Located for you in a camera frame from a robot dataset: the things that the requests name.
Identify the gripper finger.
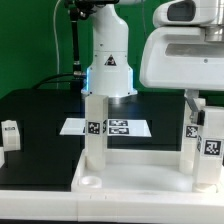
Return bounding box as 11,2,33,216
184,89,205,126

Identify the white desk tabletop tray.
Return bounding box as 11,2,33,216
70,148,224,194

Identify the white front fence bar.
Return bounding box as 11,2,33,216
0,190,224,224

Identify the black cable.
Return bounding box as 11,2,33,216
31,73,84,90

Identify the white cable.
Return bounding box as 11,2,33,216
53,0,64,90

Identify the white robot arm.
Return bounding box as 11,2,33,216
85,0,224,125

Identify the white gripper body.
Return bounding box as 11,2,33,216
140,0,224,91

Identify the white left fence piece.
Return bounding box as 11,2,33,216
0,147,5,168

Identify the white marker sheet with tags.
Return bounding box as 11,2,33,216
60,118,151,137

